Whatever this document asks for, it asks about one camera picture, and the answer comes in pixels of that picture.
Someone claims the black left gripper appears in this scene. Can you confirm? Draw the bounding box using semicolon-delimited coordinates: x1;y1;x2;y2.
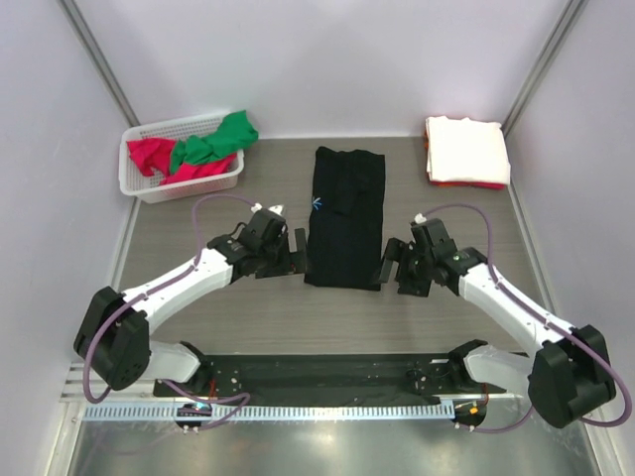
256;228;313;279

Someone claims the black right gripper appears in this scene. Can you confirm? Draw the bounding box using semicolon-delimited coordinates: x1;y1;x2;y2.
371;237;435;298

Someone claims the right aluminium frame post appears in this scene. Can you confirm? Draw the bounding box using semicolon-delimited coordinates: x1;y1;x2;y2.
502;0;588;137

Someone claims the folded white t shirt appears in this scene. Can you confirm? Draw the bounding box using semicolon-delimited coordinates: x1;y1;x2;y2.
426;116;511;186

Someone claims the white perforated plastic basket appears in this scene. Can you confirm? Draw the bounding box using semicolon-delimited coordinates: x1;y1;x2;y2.
118;112;258;204

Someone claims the white slotted cable duct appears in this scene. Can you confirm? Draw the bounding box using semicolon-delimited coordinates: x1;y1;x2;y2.
83;401;454;422

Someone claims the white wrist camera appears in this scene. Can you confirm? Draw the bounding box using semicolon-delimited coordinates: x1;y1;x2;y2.
250;202;286;216
411;213;429;226

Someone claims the aluminium frame post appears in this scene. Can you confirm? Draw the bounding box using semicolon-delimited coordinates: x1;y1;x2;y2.
502;0;588;137
57;0;140;127

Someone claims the left aluminium frame post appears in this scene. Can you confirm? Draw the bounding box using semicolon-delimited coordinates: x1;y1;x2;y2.
57;0;140;127

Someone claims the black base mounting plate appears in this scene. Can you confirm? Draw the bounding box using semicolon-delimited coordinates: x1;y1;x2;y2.
180;353;506;408

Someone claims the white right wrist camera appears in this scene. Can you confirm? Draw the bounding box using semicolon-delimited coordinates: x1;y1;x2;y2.
411;213;429;226

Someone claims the black t shirt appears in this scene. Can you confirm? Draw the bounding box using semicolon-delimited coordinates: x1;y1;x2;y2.
305;146;386;292

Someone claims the aluminium front rail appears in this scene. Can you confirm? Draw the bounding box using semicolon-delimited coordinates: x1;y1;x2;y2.
59;360;160;403

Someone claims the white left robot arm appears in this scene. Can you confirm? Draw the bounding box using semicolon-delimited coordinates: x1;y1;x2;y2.
73;206;308;403

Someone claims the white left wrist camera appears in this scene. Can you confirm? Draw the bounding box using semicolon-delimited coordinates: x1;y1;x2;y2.
250;202;286;216

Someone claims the green t shirt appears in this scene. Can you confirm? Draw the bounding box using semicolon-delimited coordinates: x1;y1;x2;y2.
169;110;259;175

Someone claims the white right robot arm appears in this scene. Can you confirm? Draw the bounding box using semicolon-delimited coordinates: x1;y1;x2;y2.
378;216;616;428

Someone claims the pink t shirt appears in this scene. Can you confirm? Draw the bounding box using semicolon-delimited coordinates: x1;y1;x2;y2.
127;138;238;185

